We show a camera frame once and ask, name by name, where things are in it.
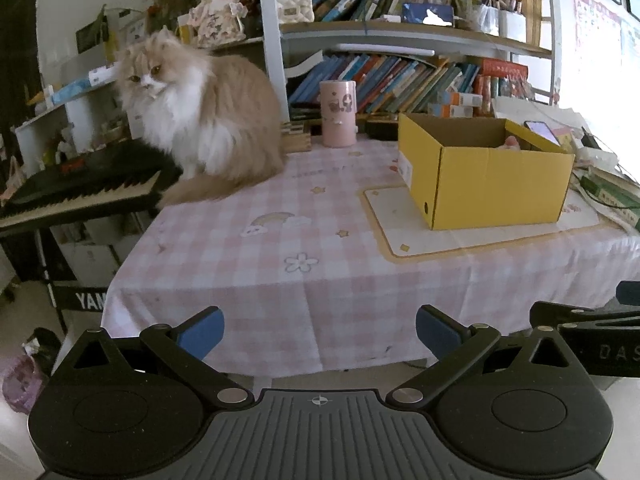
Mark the wooden bookshelf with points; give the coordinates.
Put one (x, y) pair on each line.
(400, 35)

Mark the smartphone with lit screen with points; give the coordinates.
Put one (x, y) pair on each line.
(542, 132)

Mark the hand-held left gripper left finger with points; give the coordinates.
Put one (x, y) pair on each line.
(200, 332)

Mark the white quilted handbag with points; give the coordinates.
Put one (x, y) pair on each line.
(295, 7)

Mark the dark picture frame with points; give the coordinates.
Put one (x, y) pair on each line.
(91, 35)

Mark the pink cylindrical container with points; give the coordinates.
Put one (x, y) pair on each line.
(338, 120)

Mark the white drawer cabinet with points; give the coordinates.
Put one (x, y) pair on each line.
(95, 255)

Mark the cream desk mat orange border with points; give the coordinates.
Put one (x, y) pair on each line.
(395, 232)

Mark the yellow cardboard box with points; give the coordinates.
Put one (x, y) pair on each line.
(500, 190)

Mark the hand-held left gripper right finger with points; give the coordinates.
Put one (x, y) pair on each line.
(437, 332)

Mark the black floor bag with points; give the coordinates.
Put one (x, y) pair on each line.
(45, 342)

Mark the white shelf unit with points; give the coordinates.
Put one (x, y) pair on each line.
(30, 145)

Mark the orange and white small boxes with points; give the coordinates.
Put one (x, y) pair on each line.
(457, 105)

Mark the floral cloth doll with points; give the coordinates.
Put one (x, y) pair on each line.
(215, 20)

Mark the black keyboard stand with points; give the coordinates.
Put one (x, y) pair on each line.
(85, 300)

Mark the stack of white papers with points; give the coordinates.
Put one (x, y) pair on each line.
(525, 110)

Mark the pink wall poster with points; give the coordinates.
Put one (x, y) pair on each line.
(600, 45)

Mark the row of leaning books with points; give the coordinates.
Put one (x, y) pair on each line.
(400, 80)

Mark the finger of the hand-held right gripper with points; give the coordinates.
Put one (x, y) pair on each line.
(630, 294)
(575, 316)

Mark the stack of green books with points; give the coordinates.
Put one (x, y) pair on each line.
(615, 195)

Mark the pink paw plush toy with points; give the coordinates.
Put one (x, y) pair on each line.
(510, 142)

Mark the stack of wooden blocks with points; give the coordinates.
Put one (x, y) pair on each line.
(296, 137)

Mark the fluffy cream and white cat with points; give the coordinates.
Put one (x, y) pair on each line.
(220, 110)

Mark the desktop with pink checked tablecloth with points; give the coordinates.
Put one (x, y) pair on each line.
(250, 280)

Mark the black electronic piano keyboard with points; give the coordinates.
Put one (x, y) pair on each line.
(80, 185)

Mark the white paper gift bags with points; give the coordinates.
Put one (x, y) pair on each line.
(500, 22)

